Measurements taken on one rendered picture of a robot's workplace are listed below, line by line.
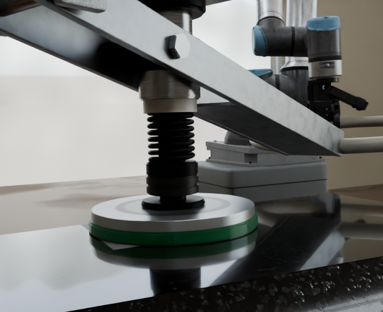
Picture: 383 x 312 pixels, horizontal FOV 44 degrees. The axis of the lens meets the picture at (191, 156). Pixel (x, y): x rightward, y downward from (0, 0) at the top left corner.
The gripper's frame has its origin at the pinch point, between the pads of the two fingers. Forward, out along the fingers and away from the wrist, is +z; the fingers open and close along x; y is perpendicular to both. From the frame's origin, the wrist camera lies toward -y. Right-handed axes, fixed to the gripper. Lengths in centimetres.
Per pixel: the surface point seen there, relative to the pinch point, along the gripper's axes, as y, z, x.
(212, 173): 38.2, 8.4, -20.4
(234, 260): 24, -1, 95
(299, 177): 9.1, 12.0, -24.6
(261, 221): 21, 0, 77
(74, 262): 40, -2, 96
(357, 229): 10, 0, 82
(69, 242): 43, -2, 89
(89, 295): 35, -2, 105
